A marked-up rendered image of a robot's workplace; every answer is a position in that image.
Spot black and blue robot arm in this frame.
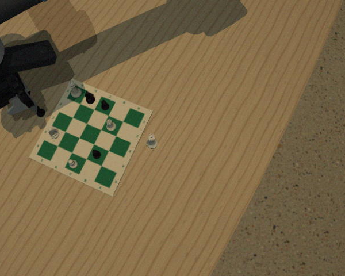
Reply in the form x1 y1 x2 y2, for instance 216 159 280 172
0 0 57 76

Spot chessboard with green and cream squares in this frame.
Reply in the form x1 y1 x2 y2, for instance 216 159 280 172
29 79 153 197

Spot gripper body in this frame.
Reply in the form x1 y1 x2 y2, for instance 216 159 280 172
0 72 25 109

